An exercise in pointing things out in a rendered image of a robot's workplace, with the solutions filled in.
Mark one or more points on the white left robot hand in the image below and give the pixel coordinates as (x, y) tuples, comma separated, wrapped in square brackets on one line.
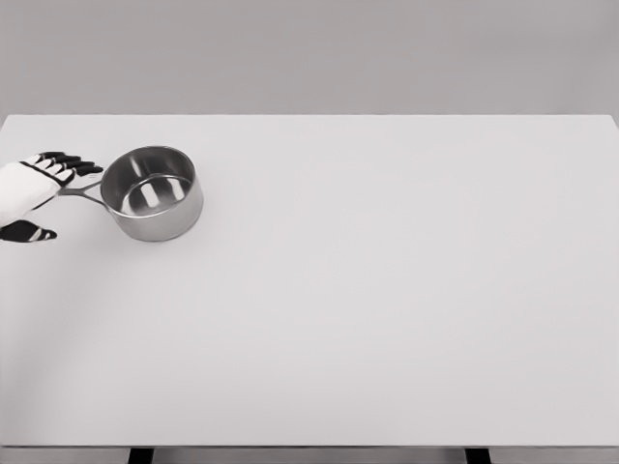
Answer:
[(24, 186)]

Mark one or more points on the stainless steel saucepan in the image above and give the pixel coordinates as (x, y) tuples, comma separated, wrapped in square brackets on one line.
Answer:
[(159, 203)]

